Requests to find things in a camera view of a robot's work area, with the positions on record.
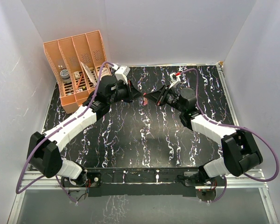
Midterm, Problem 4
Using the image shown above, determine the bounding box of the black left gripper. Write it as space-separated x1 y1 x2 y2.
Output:
108 79 143 105

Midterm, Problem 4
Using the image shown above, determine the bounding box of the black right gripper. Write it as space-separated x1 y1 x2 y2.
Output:
145 84 185 113

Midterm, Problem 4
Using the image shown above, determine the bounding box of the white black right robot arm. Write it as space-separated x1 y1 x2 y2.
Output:
144 85 263 185

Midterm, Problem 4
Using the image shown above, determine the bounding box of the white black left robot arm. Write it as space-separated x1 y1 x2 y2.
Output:
27 76 142 186

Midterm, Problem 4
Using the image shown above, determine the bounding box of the white label packet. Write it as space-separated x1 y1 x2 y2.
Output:
97 67 110 77

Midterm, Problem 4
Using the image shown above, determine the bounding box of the white packet in organizer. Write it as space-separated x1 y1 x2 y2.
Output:
81 62 97 87

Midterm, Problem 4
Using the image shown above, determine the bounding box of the small white card box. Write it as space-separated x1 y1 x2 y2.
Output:
73 71 81 79

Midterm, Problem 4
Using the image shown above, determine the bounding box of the orange plastic file organizer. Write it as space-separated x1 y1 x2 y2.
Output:
43 30 107 114

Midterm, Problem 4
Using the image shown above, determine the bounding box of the round grey tin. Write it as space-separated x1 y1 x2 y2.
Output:
60 69 71 84

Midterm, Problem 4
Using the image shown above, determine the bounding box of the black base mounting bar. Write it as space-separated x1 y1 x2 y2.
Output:
61 168 225 197

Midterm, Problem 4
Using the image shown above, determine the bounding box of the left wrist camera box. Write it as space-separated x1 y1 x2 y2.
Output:
115 66 130 84

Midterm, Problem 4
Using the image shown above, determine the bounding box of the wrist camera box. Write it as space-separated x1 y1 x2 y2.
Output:
169 72 181 89
115 66 130 84

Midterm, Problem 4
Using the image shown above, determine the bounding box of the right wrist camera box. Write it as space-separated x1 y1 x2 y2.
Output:
169 72 181 89

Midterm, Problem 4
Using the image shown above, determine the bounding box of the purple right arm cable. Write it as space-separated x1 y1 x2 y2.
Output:
177 68 280 203

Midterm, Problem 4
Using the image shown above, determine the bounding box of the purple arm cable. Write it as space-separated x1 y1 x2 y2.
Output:
15 61 119 203
177 68 280 203

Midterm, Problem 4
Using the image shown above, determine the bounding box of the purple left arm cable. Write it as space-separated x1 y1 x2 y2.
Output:
15 61 119 203

